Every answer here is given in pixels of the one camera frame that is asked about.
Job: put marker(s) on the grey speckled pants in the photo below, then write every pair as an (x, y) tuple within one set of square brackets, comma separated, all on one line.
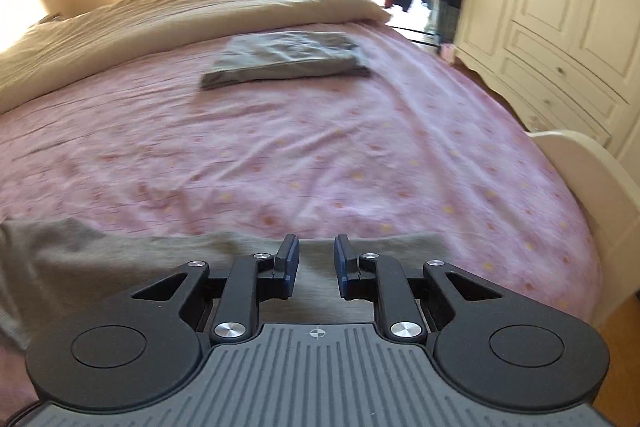
[(100, 257)]

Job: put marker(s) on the beige duvet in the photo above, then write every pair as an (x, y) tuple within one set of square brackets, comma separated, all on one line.
[(200, 7)]

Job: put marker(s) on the folded grey garment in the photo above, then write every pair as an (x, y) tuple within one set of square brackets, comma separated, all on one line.
[(285, 57)]

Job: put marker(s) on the white bed footboard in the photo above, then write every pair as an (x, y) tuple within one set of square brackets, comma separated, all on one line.
[(585, 172)]

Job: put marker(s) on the small pink object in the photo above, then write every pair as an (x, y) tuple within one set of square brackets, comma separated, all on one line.
[(447, 53)]

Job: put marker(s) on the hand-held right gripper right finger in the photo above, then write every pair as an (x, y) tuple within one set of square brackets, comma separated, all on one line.
[(344, 267)]

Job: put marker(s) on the pink patterned bedsheet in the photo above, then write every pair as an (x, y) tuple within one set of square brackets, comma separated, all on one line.
[(300, 147)]

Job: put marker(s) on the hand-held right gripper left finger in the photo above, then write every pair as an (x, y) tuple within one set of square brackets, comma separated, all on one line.
[(287, 266)]

